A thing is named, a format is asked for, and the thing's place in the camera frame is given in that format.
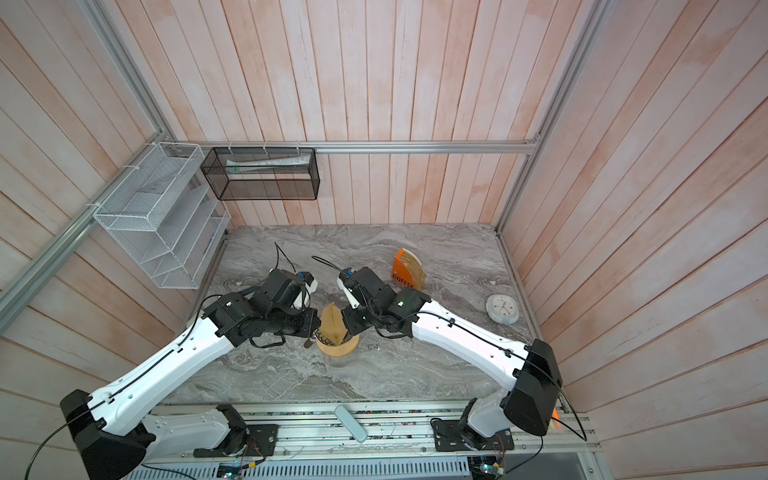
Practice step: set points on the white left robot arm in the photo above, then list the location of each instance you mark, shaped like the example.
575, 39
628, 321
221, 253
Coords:
113, 427

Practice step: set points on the black wire mesh basket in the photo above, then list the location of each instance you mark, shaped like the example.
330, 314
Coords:
262, 173

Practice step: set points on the white round kitchen timer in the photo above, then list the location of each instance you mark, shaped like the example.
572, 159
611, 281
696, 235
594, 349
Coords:
502, 309

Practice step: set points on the brown paper coffee filter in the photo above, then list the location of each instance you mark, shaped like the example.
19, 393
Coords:
331, 311

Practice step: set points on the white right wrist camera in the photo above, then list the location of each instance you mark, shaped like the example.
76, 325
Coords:
343, 277

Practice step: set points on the white wire mesh shelf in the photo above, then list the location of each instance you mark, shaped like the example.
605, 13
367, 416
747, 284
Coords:
171, 229

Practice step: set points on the clear glass carafe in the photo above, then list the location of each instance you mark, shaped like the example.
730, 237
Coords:
330, 361

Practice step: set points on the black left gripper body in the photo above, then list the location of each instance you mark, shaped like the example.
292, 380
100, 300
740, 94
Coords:
292, 321

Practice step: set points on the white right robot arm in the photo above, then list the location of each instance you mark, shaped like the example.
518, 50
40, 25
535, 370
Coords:
528, 374

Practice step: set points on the round wooden dripper holder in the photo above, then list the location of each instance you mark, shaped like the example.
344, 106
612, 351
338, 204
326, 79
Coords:
337, 351

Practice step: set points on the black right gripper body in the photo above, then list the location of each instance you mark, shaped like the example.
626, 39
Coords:
361, 318

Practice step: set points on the grey oblong remote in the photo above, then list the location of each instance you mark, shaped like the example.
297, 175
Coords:
348, 421

